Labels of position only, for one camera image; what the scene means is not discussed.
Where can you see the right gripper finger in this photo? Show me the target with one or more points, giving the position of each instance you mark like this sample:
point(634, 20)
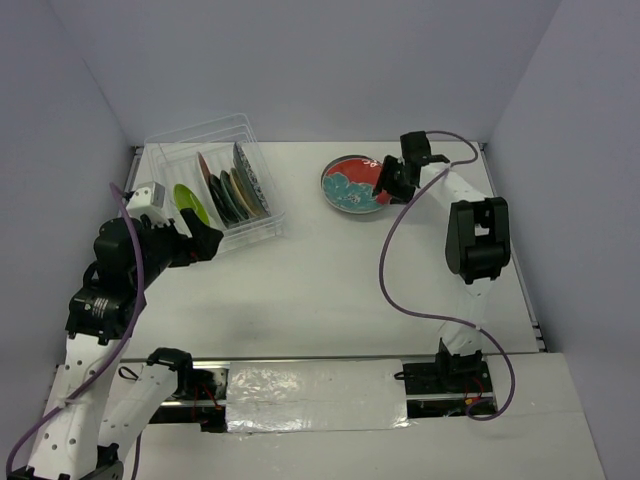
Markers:
point(402, 199)
point(389, 179)

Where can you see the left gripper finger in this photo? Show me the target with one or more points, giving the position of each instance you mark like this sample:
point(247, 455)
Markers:
point(206, 242)
point(198, 229)

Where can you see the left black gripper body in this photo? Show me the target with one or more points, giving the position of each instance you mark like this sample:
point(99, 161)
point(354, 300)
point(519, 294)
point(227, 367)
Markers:
point(167, 248)

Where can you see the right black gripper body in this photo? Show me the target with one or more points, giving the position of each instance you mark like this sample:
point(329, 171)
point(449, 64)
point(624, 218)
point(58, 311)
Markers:
point(399, 184)

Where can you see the lime green plate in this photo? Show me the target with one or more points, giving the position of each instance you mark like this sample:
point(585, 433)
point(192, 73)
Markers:
point(185, 198)

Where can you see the blue blossom plate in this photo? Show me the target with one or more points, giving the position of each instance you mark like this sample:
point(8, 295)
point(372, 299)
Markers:
point(325, 192)

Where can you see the red floral plate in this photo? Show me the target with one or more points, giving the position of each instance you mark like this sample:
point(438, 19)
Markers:
point(350, 185)

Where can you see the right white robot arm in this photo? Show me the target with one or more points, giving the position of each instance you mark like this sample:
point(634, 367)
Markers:
point(477, 242)

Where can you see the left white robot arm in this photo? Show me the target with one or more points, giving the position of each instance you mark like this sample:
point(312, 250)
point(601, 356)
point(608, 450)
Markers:
point(77, 438)

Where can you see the white pink plate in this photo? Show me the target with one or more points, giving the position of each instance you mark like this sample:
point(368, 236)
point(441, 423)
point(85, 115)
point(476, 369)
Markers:
point(206, 177)

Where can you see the beige plate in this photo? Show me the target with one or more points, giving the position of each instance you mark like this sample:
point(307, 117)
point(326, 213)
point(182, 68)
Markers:
point(243, 195)

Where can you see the dark patterned plate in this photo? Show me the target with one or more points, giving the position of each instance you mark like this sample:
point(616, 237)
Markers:
point(249, 179)

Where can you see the silver foil tape patch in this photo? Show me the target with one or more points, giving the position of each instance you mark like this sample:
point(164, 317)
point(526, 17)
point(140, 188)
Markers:
point(315, 396)

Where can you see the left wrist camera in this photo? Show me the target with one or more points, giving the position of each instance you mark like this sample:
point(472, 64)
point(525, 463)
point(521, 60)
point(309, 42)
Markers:
point(148, 199)

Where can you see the white wire dish rack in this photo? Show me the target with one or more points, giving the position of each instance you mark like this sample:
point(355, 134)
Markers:
point(219, 168)

